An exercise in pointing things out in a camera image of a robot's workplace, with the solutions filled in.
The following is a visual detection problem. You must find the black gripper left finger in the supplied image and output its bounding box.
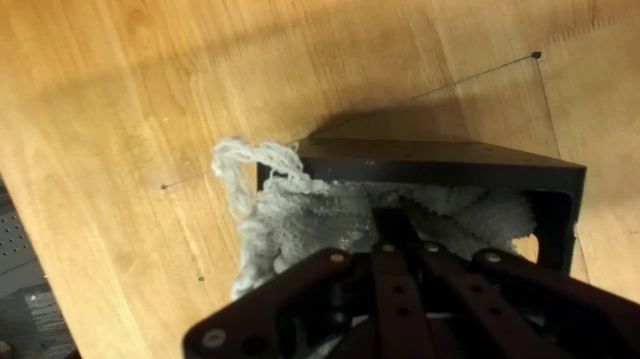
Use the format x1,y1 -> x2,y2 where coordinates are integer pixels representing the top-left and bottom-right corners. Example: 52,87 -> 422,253
182,249 -> 354,359

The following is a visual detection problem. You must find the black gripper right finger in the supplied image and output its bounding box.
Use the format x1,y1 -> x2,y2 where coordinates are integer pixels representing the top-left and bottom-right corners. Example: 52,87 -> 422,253
373,209 -> 640,359

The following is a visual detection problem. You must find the white towel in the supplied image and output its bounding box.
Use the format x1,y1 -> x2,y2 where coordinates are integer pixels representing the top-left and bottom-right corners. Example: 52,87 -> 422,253
210,137 -> 537,299

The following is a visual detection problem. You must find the black perforated box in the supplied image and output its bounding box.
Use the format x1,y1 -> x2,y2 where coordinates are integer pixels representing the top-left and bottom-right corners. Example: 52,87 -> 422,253
257,135 -> 589,279

